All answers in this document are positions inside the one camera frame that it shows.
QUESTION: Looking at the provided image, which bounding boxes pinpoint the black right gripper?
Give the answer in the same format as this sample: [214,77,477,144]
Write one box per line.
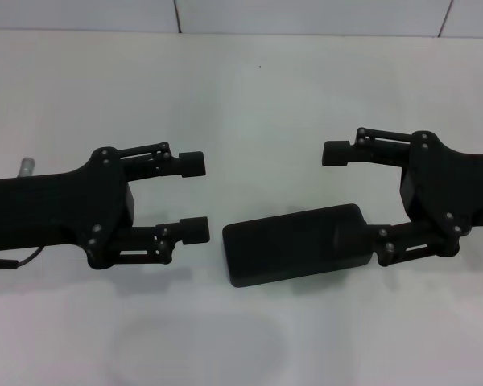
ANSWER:
[322,127,483,268]

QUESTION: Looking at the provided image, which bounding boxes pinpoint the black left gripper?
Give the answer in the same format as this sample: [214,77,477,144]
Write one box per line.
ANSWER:
[0,146,137,271]

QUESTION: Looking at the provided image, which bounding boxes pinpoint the black glasses case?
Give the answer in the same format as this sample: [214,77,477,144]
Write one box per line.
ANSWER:
[221,203,374,289]

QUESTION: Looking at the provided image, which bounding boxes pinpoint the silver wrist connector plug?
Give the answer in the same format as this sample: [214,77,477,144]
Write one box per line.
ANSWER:
[18,158,38,178]

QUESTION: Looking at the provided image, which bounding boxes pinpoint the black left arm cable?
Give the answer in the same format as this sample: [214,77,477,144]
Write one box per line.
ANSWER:
[0,247,45,269]

